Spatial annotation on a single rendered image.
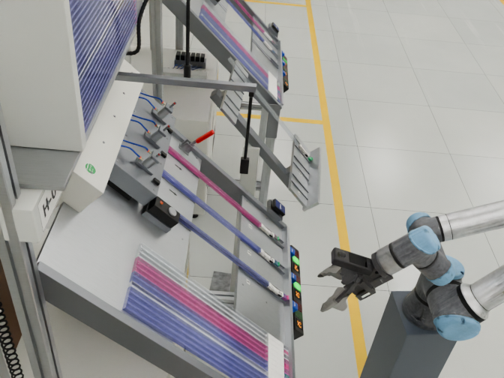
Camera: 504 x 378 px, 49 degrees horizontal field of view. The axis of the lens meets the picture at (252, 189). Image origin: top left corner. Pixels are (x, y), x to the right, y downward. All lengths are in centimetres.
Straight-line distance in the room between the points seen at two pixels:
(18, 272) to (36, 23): 40
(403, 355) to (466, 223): 54
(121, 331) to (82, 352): 52
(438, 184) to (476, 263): 64
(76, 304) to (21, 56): 46
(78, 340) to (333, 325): 123
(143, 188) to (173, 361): 39
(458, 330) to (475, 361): 93
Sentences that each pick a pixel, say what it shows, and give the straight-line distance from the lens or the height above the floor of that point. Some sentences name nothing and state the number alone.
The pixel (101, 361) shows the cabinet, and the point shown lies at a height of 62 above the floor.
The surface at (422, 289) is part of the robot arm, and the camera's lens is 183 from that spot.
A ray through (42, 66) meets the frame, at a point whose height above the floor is 155.
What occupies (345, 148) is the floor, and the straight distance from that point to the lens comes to 358.
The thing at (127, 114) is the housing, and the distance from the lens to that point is 138.
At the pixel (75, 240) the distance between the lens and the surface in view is 116.
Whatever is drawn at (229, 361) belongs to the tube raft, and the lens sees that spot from 131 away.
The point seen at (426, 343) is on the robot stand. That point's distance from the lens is 194.
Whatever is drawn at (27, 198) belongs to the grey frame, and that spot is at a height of 138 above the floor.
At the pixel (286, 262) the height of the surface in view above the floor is 73.
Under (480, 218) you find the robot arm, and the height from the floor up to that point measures 99.
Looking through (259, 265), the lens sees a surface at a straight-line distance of 161.
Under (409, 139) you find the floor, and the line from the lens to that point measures 382.
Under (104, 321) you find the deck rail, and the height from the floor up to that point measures 107.
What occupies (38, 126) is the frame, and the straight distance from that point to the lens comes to 99.
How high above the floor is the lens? 196
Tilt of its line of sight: 39 degrees down
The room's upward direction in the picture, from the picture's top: 6 degrees clockwise
